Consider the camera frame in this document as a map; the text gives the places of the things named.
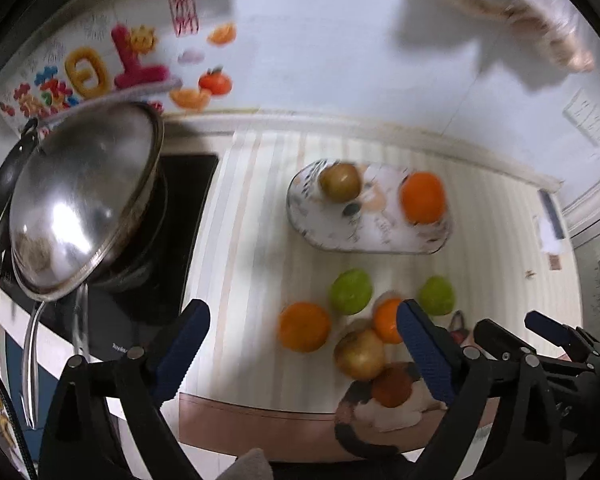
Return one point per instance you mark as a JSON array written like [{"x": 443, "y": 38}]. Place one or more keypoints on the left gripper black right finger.
[{"x": 525, "y": 441}]

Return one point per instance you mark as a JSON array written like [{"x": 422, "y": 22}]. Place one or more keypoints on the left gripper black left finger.
[{"x": 79, "y": 441}]

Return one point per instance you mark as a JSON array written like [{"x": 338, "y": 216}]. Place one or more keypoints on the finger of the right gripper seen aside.
[{"x": 576, "y": 342}]

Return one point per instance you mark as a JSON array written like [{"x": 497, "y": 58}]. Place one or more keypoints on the dark red small apple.
[{"x": 393, "y": 386}]

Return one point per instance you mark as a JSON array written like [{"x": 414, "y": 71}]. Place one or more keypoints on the large orange fruit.
[{"x": 422, "y": 198}]

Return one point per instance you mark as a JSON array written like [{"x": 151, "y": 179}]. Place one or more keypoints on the brown russet apple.
[{"x": 340, "y": 182}]

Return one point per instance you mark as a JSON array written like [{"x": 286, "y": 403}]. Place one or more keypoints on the black induction cooktop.
[{"x": 143, "y": 289}]

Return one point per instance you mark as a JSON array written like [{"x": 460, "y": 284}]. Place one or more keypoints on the striped table mat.
[{"x": 249, "y": 263}]

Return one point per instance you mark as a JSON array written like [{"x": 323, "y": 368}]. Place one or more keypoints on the green apple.
[
  {"x": 351, "y": 292},
  {"x": 437, "y": 296}
]

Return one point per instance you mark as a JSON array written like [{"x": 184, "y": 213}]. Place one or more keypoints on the small orange fruit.
[{"x": 384, "y": 321}]

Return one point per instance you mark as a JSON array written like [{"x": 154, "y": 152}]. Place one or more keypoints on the orange fruit at left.
[{"x": 303, "y": 327}]

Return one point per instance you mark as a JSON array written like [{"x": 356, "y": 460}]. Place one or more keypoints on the brown pear-like apple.
[{"x": 360, "y": 355}]

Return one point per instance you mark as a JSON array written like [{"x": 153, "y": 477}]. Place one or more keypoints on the stainless steel pot lid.
[{"x": 81, "y": 194}]

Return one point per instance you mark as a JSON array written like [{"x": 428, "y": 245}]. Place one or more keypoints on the black frying pan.
[{"x": 9, "y": 173}]

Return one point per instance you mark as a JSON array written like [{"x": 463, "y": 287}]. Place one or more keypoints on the illustrated oval fruit tray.
[{"x": 372, "y": 222}]

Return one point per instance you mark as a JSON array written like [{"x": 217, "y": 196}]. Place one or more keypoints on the metal ladle handles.
[{"x": 54, "y": 350}]

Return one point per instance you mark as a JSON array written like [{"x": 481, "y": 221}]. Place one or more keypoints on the white wall socket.
[{"x": 584, "y": 114}]

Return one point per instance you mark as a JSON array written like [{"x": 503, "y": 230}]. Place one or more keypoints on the colourful fruit wall sticker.
[{"x": 174, "y": 49}]

